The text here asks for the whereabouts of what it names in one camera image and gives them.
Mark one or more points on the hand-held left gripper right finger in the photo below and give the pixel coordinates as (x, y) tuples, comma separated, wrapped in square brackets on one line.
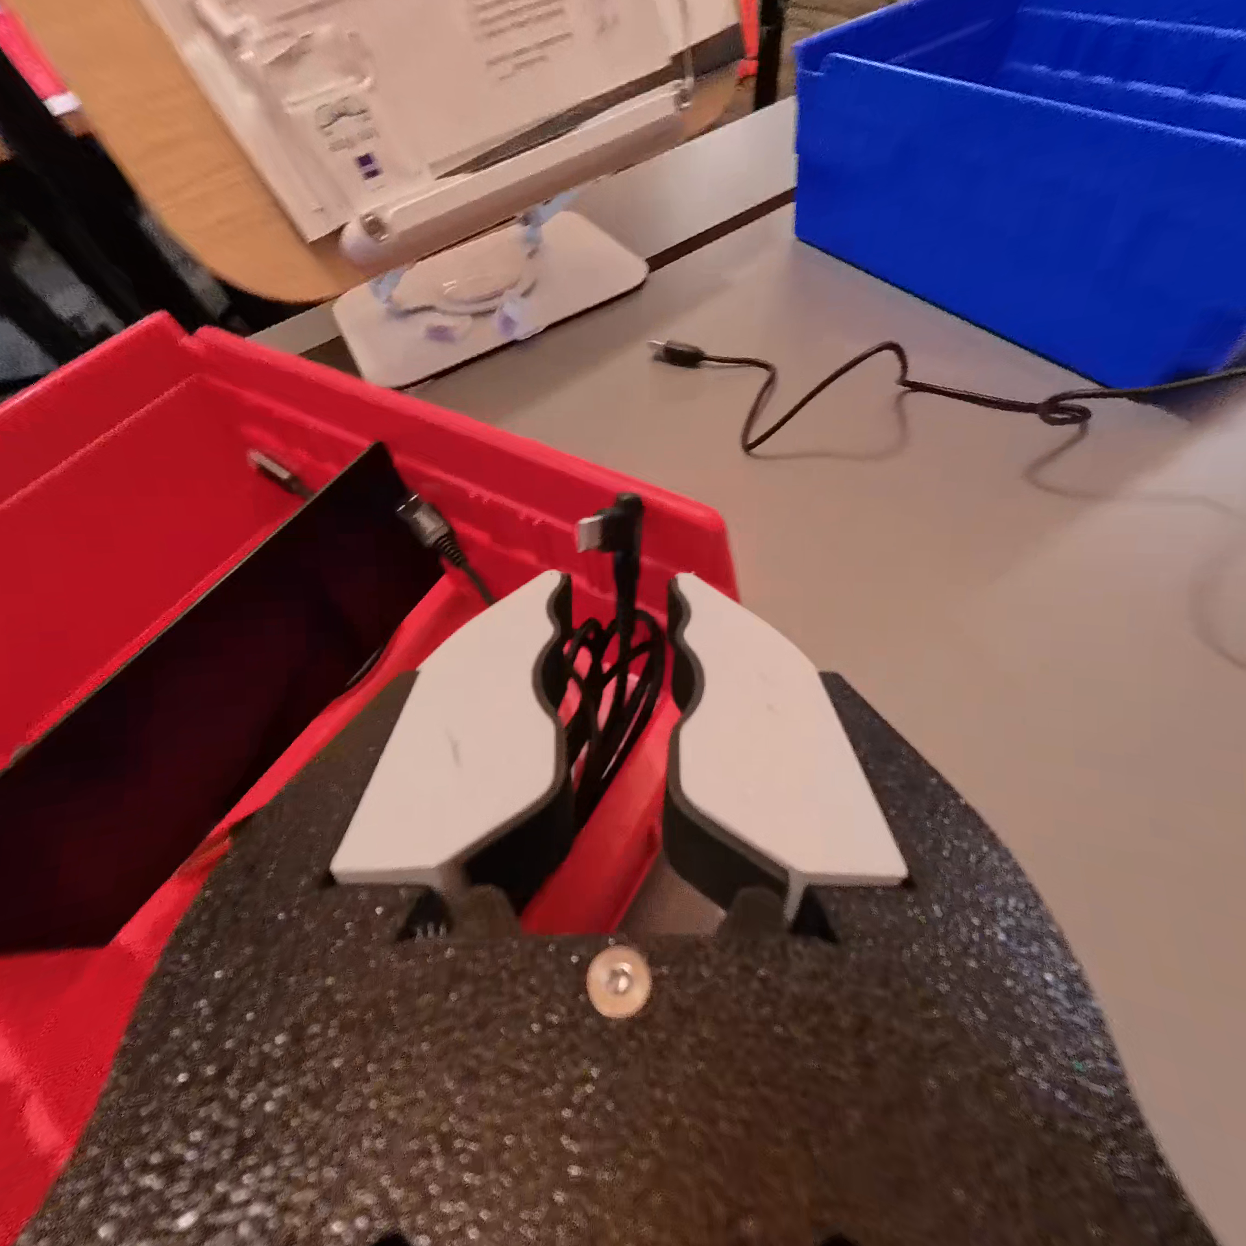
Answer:
[(778, 760)]

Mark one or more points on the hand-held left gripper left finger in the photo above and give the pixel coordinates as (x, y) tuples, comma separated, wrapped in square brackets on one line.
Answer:
[(468, 760)]

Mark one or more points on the red plastic bin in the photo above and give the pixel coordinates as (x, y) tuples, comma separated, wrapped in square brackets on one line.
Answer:
[(97, 545)]

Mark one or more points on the grey desk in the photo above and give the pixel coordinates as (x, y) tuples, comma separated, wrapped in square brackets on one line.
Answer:
[(925, 632)]

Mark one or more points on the black bin divider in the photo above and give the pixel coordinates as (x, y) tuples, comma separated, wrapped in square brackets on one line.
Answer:
[(194, 731)]

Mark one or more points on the white document stand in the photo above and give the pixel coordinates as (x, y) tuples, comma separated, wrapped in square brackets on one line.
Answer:
[(544, 282)]

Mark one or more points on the blue plastic bin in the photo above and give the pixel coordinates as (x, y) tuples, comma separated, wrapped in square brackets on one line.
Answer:
[(973, 243)]

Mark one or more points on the wooden table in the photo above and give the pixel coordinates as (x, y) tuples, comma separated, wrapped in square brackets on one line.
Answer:
[(174, 166)]

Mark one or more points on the printed paper sheet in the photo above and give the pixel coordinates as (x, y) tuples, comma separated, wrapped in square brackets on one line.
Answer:
[(437, 68)]

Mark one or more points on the black pole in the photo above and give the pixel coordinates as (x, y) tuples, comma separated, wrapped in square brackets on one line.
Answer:
[(768, 48)]

